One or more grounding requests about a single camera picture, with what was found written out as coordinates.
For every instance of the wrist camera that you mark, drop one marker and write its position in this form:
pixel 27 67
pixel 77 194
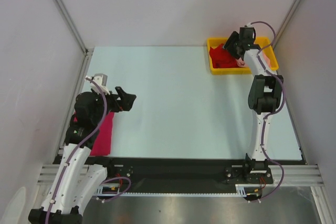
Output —
pixel 98 83
pixel 247 34

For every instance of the left cable duct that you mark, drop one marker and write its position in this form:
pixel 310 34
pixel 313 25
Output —
pixel 108 190

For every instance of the left aluminium corner post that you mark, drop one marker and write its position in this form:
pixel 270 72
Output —
pixel 70 24

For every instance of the cable duct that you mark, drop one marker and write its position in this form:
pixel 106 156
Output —
pixel 249 189
pixel 108 190

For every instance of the aluminium frame rail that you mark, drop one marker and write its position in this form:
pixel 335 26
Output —
pixel 295 175

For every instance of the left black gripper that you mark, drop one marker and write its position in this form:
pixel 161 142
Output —
pixel 125 102

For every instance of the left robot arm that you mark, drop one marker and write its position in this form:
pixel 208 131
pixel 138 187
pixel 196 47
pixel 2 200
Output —
pixel 69 194

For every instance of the red t shirt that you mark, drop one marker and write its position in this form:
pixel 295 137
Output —
pixel 221 58

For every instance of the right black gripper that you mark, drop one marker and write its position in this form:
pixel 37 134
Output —
pixel 233 38

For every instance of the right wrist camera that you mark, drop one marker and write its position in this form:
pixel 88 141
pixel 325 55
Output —
pixel 247 34

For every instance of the folded magenta t shirt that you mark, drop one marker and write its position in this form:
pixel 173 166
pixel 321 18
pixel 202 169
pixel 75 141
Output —
pixel 102 144

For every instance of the yellow plastic bin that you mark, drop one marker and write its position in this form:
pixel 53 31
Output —
pixel 261 41

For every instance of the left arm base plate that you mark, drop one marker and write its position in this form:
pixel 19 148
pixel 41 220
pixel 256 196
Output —
pixel 118 169

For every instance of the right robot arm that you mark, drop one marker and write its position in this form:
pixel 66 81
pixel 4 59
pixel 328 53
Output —
pixel 265 98

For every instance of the aluminium corner post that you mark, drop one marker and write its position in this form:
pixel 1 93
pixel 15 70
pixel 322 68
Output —
pixel 288 17
pixel 70 24

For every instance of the pink t shirt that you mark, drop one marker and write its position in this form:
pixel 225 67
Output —
pixel 241 63

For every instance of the right cable duct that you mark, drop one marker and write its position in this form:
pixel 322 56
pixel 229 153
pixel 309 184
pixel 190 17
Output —
pixel 249 189

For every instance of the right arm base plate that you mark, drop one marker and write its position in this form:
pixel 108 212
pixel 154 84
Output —
pixel 239 175

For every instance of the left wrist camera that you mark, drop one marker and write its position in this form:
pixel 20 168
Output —
pixel 98 83

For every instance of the right aluminium corner post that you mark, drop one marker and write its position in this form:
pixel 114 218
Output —
pixel 288 17

